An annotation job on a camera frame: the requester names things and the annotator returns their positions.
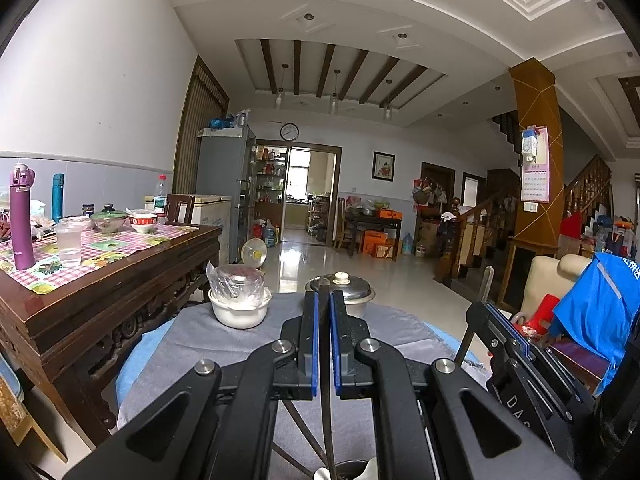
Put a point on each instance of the round wall clock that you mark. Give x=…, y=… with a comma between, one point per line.
x=289, y=132

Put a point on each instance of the steel table knife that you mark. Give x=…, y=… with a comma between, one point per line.
x=487, y=285

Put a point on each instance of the steel pot lid cream knob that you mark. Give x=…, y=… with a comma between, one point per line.
x=345, y=290

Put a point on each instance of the blue jacket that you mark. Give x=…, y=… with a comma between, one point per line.
x=605, y=310

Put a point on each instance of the blue water jug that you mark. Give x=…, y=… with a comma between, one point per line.
x=407, y=245

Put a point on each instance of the orange cardboard box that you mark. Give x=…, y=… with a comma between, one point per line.
x=374, y=242

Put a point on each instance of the dark wooden side table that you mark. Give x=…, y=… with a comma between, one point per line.
x=360, y=220

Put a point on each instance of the white bowl with plastic wrap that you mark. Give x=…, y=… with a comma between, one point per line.
x=239, y=305

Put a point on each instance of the cream chair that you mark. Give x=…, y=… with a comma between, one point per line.
x=555, y=275

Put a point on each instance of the white chest freezer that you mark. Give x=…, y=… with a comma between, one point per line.
x=212, y=215

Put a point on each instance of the framed wall picture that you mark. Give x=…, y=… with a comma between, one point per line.
x=383, y=165

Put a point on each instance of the teal thermos bottle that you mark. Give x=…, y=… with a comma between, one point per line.
x=58, y=200

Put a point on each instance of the carved dark wooden table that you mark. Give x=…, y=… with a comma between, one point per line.
x=100, y=310

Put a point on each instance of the red plastic child chair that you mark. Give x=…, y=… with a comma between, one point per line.
x=542, y=315

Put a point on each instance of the small white fan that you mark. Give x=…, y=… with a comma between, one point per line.
x=253, y=252

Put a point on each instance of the checked tablecloth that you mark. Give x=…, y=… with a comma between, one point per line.
x=115, y=247

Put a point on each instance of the glass pendant lamp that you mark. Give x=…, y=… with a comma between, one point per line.
x=278, y=95
x=333, y=102
x=387, y=107

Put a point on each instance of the clear plastic cup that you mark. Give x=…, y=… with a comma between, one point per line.
x=69, y=247

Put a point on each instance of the wooden staircase railing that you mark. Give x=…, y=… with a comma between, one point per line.
x=480, y=230

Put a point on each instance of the green bowl with glass lid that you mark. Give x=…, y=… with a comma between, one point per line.
x=109, y=220

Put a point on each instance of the flat orange box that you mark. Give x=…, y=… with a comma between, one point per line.
x=389, y=214

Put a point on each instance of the wooden chair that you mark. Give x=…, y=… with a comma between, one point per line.
x=180, y=210

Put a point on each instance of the blue table cover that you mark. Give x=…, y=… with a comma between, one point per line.
x=142, y=360

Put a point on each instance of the wooden pillar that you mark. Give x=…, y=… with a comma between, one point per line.
x=537, y=105

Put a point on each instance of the dark utensil holder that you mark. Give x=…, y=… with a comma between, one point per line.
x=350, y=471

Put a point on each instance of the blue plastic bottle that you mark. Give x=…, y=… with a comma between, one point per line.
x=270, y=235

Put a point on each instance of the steel cooking pot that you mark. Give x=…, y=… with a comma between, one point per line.
x=359, y=310

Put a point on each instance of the dark glass jar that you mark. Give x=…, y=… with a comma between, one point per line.
x=88, y=210

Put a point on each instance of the purple thermos bottle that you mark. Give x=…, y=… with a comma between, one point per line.
x=22, y=220

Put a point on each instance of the clear bottle with red cap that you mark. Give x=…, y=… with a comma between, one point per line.
x=160, y=202

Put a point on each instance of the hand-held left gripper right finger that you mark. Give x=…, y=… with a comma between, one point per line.
x=337, y=340

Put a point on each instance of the red patterned bowl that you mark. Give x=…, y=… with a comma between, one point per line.
x=143, y=222

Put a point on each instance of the metal spoon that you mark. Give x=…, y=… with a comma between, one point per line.
x=322, y=475

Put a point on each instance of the grey refrigerator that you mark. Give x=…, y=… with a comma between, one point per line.
x=225, y=175

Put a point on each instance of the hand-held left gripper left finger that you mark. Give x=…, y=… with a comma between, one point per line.
x=315, y=340

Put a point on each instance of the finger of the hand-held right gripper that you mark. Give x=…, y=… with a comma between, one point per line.
x=520, y=337
x=482, y=322

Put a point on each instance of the wall calendar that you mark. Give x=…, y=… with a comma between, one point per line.
x=535, y=175

